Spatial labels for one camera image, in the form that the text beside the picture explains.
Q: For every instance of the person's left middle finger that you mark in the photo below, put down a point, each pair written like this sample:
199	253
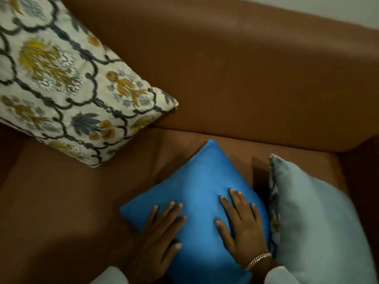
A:
173	217

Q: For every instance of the blue cushion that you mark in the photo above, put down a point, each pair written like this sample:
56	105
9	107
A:
198	186

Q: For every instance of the person's right little finger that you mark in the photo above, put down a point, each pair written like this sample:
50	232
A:
256	215

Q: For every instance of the person's right middle finger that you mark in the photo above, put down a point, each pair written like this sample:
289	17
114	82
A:
237	205

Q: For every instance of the person's left thumb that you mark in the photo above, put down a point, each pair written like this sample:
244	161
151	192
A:
173	254

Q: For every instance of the person's right hand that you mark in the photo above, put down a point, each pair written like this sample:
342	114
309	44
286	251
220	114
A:
248	236

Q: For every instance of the person's left hand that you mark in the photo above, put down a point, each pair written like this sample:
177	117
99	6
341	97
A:
151	251

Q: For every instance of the brown leather sofa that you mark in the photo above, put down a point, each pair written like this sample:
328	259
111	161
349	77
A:
251	85

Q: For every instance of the cream floral patterned cushion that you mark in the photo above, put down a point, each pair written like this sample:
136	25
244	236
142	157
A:
59	85

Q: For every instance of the person's right forearm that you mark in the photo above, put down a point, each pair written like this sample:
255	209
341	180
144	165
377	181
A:
279	278

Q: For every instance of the person's right thumb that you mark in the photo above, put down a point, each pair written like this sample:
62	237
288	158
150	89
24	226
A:
225	235

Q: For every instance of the pale grey-blue cushion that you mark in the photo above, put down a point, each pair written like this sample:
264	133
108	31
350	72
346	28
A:
316	221

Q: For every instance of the person's left little finger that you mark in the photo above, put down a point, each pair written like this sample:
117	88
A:
151	218

